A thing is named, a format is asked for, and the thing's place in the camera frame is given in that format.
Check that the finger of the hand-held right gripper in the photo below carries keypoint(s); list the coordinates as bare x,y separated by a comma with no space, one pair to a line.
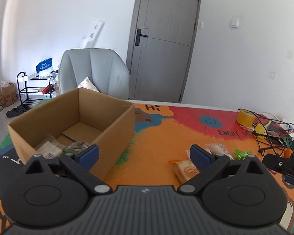
275,162

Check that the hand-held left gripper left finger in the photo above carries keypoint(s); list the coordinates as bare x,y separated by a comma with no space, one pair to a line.
88,155

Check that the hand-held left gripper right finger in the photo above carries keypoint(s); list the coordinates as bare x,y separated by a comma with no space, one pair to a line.
200,158

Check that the clear snack packet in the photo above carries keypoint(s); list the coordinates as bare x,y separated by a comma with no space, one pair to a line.
76,146

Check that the orange biscuit packet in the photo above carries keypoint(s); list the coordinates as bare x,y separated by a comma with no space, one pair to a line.
185,170

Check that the long white rice cracker packet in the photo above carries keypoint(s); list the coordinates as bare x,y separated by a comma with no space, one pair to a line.
221,149

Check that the green candy packet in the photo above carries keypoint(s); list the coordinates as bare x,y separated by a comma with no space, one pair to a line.
242,153

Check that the beige snack packet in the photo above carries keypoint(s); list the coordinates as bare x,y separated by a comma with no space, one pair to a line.
49,149

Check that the orange fruit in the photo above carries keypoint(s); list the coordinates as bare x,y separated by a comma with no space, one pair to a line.
288,153

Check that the yellow item in rack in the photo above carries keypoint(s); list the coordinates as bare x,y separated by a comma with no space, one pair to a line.
261,129

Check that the colourful cartoon table mat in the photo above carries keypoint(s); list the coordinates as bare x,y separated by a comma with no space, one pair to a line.
161,142

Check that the yellow tape roll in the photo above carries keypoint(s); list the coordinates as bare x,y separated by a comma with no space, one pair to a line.
245,118

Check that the white dotted pillow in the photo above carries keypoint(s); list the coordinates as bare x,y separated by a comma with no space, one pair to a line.
88,85

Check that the red item on rack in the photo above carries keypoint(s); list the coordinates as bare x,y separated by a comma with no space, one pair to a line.
47,89

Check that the black slipper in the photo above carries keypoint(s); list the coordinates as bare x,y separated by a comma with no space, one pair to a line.
24,107
13,112

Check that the black shoe rack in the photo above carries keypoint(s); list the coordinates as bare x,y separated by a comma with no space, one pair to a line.
31,90

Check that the grey armchair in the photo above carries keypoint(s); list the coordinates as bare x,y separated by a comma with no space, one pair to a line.
98,66

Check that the white plastic bag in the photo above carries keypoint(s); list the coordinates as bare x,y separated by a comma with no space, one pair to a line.
45,74

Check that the blue plastic bag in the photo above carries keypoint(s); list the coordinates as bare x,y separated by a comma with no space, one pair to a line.
44,65

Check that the small cardboard box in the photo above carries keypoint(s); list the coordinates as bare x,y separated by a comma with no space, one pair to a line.
7,94

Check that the grey door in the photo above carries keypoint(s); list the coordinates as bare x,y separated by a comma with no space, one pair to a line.
166,41

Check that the white foam board with holes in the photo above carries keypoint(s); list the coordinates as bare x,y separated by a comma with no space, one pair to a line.
93,34

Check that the white light switch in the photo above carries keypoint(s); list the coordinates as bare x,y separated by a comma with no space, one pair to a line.
234,22

